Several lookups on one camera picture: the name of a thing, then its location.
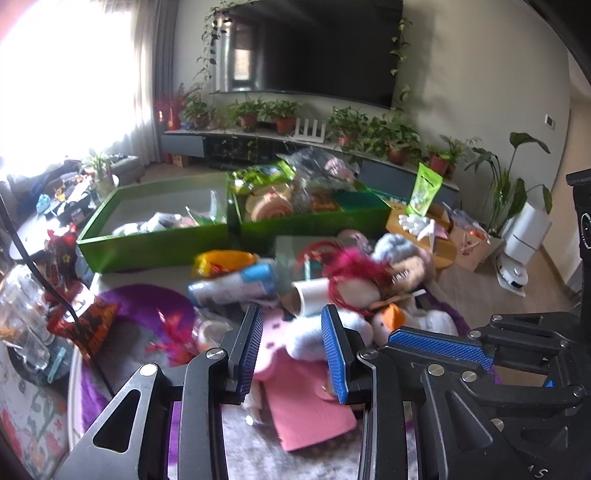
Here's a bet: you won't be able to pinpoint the small plant in vase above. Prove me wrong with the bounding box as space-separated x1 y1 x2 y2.
89 148 117 197

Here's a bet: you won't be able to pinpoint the floral floor rug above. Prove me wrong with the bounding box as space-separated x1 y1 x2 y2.
0 369 81 472

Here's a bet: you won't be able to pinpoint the hanging green vine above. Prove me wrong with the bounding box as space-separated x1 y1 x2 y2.
389 17 415 114
196 4 234 95

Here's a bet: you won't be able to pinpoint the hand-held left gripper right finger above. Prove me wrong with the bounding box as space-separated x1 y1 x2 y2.
321 304 525 480

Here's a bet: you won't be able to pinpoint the pink plush scrunchie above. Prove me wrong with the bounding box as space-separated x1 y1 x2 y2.
336 228 369 249

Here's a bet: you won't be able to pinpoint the purple grey printed blanket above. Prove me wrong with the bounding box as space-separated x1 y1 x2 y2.
81 272 504 480

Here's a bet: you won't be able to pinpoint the blue white tube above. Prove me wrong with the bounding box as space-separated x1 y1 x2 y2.
186 263 279 309

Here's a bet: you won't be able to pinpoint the round pink swirl cushion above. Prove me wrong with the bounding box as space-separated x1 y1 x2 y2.
244 186 295 221

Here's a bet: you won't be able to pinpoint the white gloves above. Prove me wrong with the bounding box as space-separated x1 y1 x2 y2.
398 213 438 240

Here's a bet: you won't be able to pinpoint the clear plastic wrapper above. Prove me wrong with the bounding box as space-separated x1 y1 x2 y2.
208 188 228 225

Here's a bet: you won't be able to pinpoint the round yellow side table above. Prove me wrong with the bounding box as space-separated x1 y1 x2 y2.
385 207 457 269

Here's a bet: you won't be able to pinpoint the green gift box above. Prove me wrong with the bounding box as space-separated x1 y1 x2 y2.
226 161 393 252

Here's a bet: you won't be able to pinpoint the white slotted rack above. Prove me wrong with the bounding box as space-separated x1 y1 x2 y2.
292 116 328 143

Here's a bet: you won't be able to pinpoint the pale blue plush scrunchie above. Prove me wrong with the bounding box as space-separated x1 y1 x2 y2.
372 232 417 265

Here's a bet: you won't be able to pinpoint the green standing pouch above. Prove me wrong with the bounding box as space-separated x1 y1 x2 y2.
405 161 445 217

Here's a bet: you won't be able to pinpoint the clear bag dark contents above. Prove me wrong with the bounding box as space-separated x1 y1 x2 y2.
281 148 334 182

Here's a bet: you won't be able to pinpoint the brown snack packet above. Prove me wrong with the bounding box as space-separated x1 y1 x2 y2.
307 190 340 214

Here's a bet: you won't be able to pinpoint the orange black snack packet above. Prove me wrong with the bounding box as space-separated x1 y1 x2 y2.
47 295 122 364

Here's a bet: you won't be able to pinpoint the pink white paper cone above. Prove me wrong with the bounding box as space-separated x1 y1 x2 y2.
426 220 452 254

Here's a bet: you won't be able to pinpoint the black cable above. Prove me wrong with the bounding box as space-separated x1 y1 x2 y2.
0 191 116 400

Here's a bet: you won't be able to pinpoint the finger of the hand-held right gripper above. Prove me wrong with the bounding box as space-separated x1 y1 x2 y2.
387 313 575 372
379 344 589 414

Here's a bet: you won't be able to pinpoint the orange yellow snack packet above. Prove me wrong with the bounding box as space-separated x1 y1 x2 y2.
191 250 258 278

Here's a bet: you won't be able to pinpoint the green gift box lid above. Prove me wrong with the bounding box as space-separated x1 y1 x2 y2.
76 178 241 274

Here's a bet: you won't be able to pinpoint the pale green clear box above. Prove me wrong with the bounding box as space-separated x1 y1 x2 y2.
274 234 345 280

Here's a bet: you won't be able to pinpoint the pink plush item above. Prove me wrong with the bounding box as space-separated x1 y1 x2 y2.
323 157 357 180

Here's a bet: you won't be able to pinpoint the red feather hair clip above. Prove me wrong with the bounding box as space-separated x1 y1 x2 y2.
150 308 197 366

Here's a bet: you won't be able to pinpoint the row of potted plants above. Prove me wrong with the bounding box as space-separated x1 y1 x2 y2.
179 90 482 177

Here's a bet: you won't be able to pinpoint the white round coffee table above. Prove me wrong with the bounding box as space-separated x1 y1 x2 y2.
9 216 57 265

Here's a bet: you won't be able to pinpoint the brown cardboard box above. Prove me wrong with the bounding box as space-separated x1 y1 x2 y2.
445 209 494 273

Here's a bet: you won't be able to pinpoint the black television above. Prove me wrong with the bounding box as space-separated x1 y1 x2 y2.
211 0 406 110

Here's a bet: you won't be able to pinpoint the clear wrapped tape roll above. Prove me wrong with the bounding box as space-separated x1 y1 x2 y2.
191 318 237 354

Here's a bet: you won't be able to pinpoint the pink textured wallet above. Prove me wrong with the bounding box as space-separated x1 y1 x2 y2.
252 318 360 453

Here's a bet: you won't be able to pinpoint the grey plush toy orange beak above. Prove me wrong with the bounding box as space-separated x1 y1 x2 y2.
372 302 459 347

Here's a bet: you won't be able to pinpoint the grey sofa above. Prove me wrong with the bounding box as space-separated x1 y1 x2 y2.
108 156 147 184

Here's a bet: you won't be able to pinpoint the large leaf plant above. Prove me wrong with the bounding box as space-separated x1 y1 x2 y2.
463 131 554 238

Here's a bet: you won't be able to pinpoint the bright window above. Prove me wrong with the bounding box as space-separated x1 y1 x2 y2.
0 0 148 176

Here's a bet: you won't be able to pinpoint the white cloth item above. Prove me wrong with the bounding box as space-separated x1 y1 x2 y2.
112 220 160 237

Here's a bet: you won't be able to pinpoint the green snack packet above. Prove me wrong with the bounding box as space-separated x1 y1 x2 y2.
230 161 297 195

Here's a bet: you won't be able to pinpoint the red flower arrangement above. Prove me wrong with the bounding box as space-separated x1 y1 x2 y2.
154 87 186 131

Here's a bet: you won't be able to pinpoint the grey curtain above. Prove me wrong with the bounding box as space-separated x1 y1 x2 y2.
131 0 180 168

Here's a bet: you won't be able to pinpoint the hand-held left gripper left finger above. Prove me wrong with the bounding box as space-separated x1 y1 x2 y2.
54 305 265 480

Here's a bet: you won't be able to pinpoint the magenta feather headpiece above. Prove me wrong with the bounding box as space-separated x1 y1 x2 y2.
300 244 399 308

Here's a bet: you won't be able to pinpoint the white paper roll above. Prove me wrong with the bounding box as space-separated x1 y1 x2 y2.
290 278 332 318

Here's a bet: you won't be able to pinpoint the white robot vacuum dock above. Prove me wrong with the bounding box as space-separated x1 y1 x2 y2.
493 200 554 295

